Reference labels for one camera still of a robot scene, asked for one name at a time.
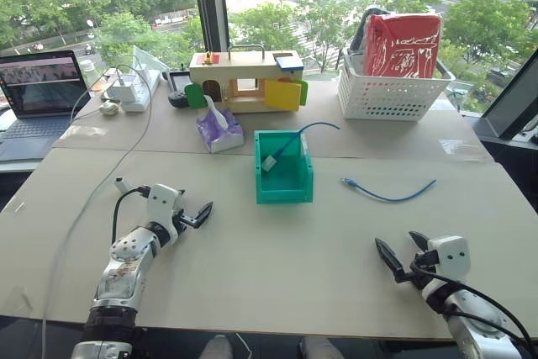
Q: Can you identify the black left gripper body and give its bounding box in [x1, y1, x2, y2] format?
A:
[172, 206, 202, 235]

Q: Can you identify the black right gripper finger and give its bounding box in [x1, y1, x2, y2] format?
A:
[409, 230, 430, 254]
[374, 237, 406, 283]

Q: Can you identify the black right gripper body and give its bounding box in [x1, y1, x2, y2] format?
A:
[395, 249, 440, 291]

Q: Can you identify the purple tissue pack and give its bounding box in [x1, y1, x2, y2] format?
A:
[195, 95, 245, 154]

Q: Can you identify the green plastic bin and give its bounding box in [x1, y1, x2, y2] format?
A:
[253, 129, 314, 205]

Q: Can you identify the white power strip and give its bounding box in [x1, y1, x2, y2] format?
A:
[108, 67, 163, 114]

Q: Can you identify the black handheld remote controller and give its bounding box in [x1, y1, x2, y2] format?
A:
[162, 64, 194, 109]

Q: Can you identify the pale rounded stone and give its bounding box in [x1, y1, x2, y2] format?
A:
[98, 100, 121, 118]

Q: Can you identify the white charger block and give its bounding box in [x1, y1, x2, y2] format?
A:
[110, 73, 140, 102]

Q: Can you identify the clear plastic sheet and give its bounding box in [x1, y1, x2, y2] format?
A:
[131, 44, 163, 82]

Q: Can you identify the wooden box with coloured doors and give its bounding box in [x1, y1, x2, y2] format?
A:
[184, 44, 309, 114]

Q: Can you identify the white perforated plastic basket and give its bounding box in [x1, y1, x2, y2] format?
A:
[336, 46, 456, 121]

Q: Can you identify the clear plastic bottle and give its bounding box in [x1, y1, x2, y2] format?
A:
[79, 59, 99, 87]

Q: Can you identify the dark monitor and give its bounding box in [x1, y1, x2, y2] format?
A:
[480, 48, 538, 140]

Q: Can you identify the grey laptop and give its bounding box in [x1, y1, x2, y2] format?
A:
[0, 49, 92, 162]

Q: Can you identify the red plastic bag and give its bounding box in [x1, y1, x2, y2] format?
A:
[362, 13, 443, 81]

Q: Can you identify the black bag behind basket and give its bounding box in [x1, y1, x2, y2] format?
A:
[349, 7, 390, 56]

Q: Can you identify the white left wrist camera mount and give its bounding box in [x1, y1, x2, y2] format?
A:
[146, 183, 182, 237]

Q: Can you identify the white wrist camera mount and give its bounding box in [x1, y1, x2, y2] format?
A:
[146, 183, 182, 237]
[425, 235, 472, 283]

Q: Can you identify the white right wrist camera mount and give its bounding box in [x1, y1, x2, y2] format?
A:
[425, 235, 472, 283]

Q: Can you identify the blue cable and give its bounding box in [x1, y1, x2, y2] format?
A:
[340, 177, 437, 204]
[261, 122, 341, 173]

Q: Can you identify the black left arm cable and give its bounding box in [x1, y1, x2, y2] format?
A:
[111, 185, 151, 247]

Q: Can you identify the long white cable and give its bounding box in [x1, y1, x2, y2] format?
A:
[40, 63, 155, 359]

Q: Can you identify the dark window frame post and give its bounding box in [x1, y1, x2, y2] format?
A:
[190, 0, 230, 55]

